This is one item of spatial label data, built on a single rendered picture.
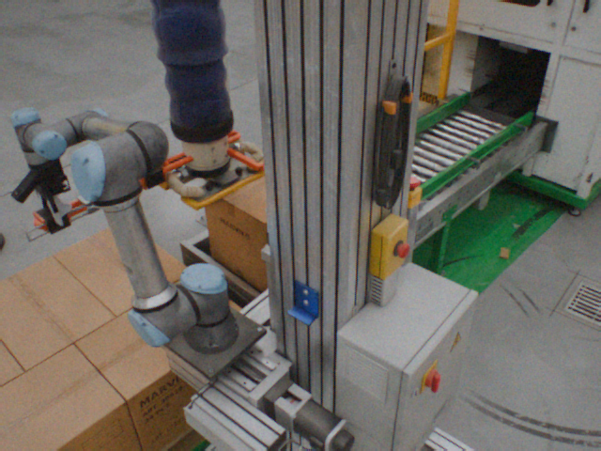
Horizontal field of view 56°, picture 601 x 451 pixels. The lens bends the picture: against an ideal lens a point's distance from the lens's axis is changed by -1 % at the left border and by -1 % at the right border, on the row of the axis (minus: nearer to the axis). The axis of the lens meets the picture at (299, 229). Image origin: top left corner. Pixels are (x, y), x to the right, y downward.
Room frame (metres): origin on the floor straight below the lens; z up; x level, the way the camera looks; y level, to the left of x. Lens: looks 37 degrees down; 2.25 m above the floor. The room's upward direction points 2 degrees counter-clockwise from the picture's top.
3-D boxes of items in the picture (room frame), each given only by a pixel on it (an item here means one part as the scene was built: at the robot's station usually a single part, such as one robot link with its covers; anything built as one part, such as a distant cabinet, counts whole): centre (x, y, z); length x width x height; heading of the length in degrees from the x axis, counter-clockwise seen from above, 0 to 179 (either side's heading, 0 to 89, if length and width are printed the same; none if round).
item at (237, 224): (2.13, 0.06, 0.75); 0.60 x 0.40 x 0.40; 135
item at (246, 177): (1.80, 0.27, 1.13); 0.34 x 0.10 x 0.05; 134
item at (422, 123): (3.13, -0.59, 0.60); 1.60 x 0.10 x 0.09; 134
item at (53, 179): (1.46, 0.75, 1.38); 0.09 x 0.08 x 0.12; 133
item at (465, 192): (2.45, -0.75, 0.50); 2.31 x 0.05 x 0.19; 134
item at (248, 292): (1.87, 0.31, 0.58); 0.70 x 0.03 x 0.06; 44
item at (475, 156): (2.74, -0.97, 0.60); 1.60 x 0.10 x 0.09; 134
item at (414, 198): (1.91, -0.45, 0.50); 0.07 x 0.07 x 1.00; 44
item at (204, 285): (1.12, 0.26, 1.20); 0.13 x 0.12 x 0.14; 134
